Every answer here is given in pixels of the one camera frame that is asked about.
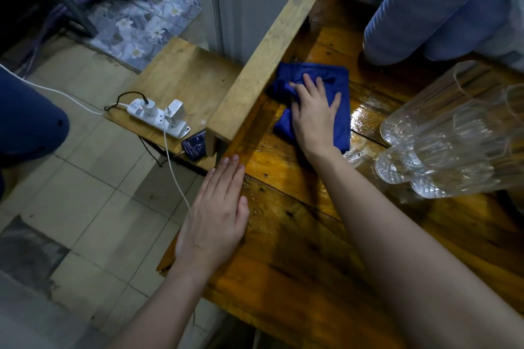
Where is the dark phone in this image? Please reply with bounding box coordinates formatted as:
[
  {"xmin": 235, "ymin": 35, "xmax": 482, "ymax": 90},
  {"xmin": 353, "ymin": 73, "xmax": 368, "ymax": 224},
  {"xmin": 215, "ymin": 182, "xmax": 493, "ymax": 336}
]
[{"xmin": 181, "ymin": 130, "xmax": 208, "ymax": 162}]

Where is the wooden plank rail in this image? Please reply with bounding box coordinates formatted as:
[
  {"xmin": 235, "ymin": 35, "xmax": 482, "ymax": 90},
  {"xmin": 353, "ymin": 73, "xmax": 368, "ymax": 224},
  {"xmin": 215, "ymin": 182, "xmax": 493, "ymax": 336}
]
[{"xmin": 206, "ymin": 0, "xmax": 332, "ymax": 158}]

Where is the blue cleaning cloth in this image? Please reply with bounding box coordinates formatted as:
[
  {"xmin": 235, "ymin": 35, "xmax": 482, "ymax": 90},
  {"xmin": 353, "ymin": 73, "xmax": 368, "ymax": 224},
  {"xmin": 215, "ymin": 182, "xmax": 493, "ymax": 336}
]
[{"xmin": 265, "ymin": 61, "xmax": 352, "ymax": 154}]

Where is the white charger cable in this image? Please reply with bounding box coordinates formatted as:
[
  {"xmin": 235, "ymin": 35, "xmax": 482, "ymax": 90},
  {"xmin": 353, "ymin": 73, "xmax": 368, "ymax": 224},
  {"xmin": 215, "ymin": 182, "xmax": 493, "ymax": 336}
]
[{"xmin": 163, "ymin": 122, "xmax": 192, "ymax": 211}]

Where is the person's right forearm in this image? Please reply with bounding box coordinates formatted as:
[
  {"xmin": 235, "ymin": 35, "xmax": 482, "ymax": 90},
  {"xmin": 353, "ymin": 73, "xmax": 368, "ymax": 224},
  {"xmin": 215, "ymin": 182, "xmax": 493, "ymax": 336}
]
[{"xmin": 317, "ymin": 148, "xmax": 524, "ymax": 349}]

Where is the short stack of blue cups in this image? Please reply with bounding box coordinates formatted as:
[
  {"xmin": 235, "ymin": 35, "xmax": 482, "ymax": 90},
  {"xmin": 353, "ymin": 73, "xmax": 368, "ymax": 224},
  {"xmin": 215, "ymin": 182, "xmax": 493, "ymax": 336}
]
[{"xmin": 423, "ymin": 0, "xmax": 514, "ymax": 62}]

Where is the person's blue trouser leg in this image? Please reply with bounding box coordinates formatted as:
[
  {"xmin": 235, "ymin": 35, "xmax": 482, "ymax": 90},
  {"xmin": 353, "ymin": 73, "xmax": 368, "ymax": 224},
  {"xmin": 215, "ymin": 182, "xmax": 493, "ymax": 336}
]
[{"xmin": 0, "ymin": 68, "xmax": 70, "ymax": 198}]

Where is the person's left hand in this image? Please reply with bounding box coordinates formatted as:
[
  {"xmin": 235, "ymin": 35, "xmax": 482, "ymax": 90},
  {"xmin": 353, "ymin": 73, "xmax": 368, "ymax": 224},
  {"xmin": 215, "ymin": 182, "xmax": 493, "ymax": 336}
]
[{"xmin": 175, "ymin": 155, "xmax": 250, "ymax": 278}]

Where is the black power cable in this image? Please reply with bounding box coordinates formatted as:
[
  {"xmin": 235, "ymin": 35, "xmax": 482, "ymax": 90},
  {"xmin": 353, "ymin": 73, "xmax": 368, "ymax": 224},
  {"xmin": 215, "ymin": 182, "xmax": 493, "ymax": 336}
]
[{"xmin": 104, "ymin": 91, "xmax": 149, "ymax": 112}]

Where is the tall stack of blue cups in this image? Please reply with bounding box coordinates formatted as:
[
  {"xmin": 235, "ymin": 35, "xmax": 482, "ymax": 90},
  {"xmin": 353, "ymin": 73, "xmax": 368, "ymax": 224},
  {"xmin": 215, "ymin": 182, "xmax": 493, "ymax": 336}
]
[{"xmin": 363, "ymin": 0, "xmax": 493, "ymax": 67}]

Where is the white charger block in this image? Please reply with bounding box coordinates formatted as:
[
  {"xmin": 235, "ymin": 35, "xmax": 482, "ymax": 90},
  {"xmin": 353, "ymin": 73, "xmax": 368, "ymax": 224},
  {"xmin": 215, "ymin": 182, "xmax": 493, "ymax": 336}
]
[{"xmin": 165, "ymin": 99, "xmax": 186, "ymax": 124}]

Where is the wooden side shelf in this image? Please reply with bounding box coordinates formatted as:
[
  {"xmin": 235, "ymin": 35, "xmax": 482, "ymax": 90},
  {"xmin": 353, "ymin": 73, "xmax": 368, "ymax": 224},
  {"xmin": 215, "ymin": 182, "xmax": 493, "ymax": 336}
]
[{"xmin": 104, "ymin": 36, "xmax": 243, "ymax": 174}]

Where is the floral floor mat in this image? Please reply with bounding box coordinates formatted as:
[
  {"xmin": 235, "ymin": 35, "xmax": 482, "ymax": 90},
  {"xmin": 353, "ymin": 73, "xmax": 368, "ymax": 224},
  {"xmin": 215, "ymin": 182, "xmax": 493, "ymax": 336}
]
[{"xmin": 84, "ymin": 0, "xmax": 202, "ymax": 72}]

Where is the clear ribbed drinking glass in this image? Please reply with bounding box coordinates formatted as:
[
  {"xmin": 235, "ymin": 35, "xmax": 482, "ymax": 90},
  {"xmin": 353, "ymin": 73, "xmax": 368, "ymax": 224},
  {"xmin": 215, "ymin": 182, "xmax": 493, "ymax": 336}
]
[
  {"xmin": 379, "ymin": 60, "xmax": 510, "ymax": 148},
  {"xmin": 374, "ymin": 132, "xmax": 498, "ymax": 186},
  {"xmin": 501, "ymin": 82, "xmax": 524, "ymax": 137},
  {"xmin": 410, "ymin": 124, "xmax": 524, "ymax": 200}
]

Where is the person's left forearm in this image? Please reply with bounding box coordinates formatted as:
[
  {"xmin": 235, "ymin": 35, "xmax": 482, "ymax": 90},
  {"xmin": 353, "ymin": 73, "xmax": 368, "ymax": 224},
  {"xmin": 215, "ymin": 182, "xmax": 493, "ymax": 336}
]
[{"xmin": 110, "ymin": 267, "xmax": 205, "ymax": 349}]

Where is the white power strip cable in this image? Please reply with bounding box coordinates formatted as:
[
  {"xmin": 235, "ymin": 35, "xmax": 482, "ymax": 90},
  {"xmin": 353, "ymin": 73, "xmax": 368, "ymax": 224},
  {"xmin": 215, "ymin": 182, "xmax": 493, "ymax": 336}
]
[{"xmin": 0, "ymin": 62, "xmax": 129, "ymax": 116}]

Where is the white plug adapter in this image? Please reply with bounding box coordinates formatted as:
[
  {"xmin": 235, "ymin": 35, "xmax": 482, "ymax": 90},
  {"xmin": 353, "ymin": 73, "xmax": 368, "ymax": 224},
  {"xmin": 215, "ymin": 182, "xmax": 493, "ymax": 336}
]
[{"xmin": 139, "ymin": 98, "xmax": 159, "ymax": 117}]

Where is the person's right hand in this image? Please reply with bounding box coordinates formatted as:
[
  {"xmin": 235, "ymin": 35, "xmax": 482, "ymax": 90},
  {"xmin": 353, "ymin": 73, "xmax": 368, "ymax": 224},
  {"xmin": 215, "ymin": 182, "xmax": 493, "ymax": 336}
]
[{"xmin": 288, "ymin": 73, "xmax": 344, "ymax": 157}]

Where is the white power strip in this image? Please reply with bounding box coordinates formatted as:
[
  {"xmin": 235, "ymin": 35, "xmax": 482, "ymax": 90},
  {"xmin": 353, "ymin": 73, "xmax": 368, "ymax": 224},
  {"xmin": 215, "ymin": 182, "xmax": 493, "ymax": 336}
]
[{"xmin": 126, "ymin": 100, "xmax": 192, "ymax": 140}]

